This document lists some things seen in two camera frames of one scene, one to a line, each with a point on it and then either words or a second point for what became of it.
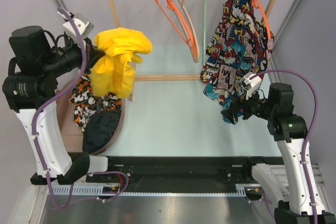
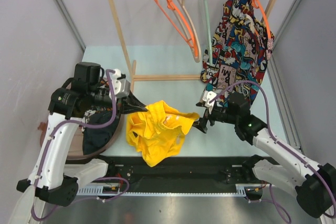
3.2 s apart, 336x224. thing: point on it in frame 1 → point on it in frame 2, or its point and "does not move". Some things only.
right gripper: (232, 113) → (201, 124)
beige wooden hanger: (186, 23) does not move
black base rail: (170, 171) does not move
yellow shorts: (114, 73) → (158, 130)
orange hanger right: (256, 3) does not move
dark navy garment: (101, 130) does not move
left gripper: (93, 54) → (123, 105)
